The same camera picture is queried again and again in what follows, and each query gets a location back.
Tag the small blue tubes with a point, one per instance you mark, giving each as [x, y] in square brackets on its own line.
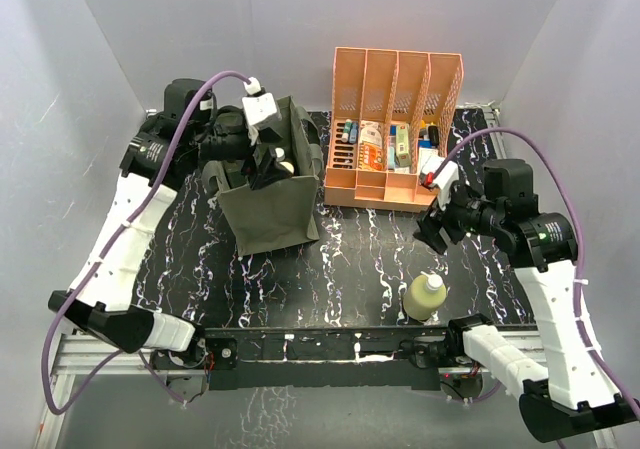
[350, 132]

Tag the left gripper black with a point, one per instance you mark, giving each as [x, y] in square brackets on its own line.
[262, 171]

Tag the white box in organizer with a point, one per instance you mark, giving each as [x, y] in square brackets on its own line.
[428, 160]

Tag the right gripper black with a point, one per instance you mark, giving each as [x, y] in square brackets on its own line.
[430, 223]

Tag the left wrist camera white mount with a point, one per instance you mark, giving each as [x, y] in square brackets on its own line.
[260, 108]

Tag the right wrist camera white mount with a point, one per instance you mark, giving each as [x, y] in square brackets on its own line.
[441, 180]

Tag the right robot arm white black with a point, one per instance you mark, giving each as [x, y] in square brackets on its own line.
[570, 394]

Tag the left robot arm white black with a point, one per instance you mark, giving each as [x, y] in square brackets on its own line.
[201, 122]

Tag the brown pump bottle white top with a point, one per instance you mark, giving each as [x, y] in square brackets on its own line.
[288, 167]

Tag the black front rail frame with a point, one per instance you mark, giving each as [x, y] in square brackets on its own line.
[397, 356]

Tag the small clear bottle white cap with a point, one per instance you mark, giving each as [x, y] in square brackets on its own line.
[280, 154]

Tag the orange plastic file organizer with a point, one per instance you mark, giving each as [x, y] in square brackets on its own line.
[391, 111]

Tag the pale yellow bottle white cap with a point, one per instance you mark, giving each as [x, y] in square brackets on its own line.
[424, 296]

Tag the red white snack packet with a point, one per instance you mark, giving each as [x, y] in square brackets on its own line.
[370, 146]

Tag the olive green canvas bag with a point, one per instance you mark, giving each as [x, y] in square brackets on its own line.
[280, 215]

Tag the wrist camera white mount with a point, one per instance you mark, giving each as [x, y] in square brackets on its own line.
[441, 180]
[260, 108]

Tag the green white small box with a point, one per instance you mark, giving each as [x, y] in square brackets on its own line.
[399, 158]

